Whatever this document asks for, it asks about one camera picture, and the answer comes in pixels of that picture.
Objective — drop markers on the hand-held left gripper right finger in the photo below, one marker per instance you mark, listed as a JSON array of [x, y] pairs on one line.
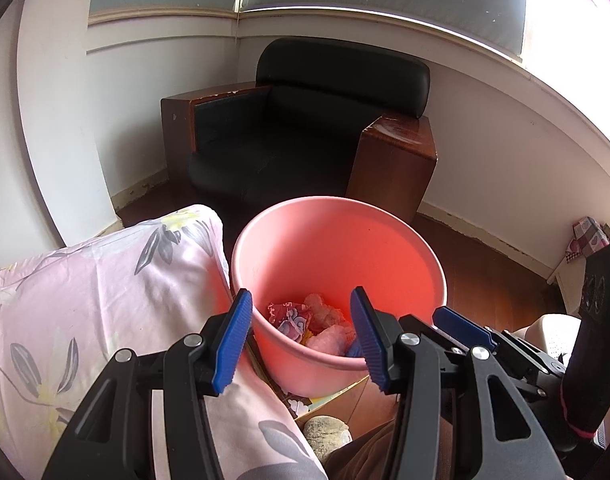
[[372, 340]]

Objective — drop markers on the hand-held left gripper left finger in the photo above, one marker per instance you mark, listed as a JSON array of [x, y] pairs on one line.
[[232, 340]]

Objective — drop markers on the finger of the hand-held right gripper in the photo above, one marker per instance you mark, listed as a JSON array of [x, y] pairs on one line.
[[462, 325], [420, 322]]

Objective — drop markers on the white plastic bag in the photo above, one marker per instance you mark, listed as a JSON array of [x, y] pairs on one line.
[[330, 340]]

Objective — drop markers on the colourful wrapper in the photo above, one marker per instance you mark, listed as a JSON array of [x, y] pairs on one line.
[[290, 317]]

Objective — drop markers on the pink plastic bucket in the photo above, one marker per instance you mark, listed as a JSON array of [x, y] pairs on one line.
[[335, 250]]

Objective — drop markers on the white chair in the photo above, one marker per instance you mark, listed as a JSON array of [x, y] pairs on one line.
[[540, 330]]

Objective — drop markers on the white cabinet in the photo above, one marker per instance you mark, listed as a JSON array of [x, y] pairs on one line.
[[570, 280]]

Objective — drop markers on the cardboard box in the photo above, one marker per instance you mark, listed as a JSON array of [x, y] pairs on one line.
[[297, 405]]

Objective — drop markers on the beige fuzzy lump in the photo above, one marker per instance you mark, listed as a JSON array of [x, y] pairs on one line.
[[325, 432]]

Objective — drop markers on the patterned gift box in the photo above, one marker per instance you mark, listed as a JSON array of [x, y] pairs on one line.
[[587, 237]]

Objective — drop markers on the person's brown trouser leg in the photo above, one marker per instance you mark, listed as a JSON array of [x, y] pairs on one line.
[[365, 455]]

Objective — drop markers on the pink floral tablecloth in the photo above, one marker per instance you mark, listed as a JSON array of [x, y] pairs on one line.
[[110, 300]]

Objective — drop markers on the black armchair with wooden arms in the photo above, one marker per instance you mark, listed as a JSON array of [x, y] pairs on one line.
[[295, 150]]

